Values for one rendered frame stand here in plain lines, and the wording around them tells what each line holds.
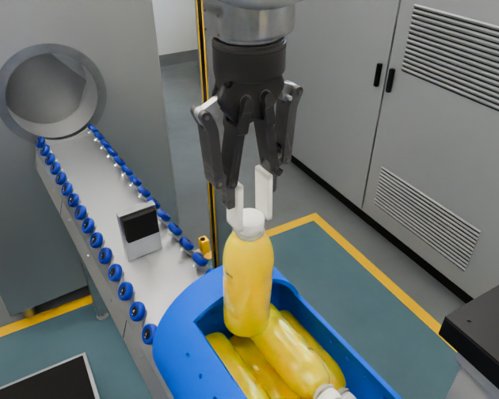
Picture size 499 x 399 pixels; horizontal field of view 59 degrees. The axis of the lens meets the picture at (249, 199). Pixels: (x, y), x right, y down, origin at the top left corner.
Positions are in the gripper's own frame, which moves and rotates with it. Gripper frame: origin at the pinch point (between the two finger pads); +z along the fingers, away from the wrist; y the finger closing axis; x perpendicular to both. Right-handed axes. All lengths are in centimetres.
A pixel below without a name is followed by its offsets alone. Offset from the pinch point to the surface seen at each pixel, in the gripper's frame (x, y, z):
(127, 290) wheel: -39, 9, 47
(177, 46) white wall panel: -436, -191, 123
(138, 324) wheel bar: -32, 10, 51
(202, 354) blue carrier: 0.3, 8.7, 24.9
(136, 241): -54, 1, 46
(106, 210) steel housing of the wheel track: -80, 1, 52
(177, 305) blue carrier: -9.8, 7.9, 24.3
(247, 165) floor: -205, -134, 145
